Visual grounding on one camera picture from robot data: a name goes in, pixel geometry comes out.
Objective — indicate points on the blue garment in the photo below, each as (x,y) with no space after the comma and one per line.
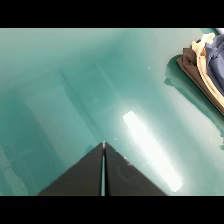
(216,58)

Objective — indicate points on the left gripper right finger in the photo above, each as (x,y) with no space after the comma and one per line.
(128,178)

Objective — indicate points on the cream garment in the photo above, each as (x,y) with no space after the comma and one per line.
(203,66)

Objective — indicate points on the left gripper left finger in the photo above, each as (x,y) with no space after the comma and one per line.
(85,176)

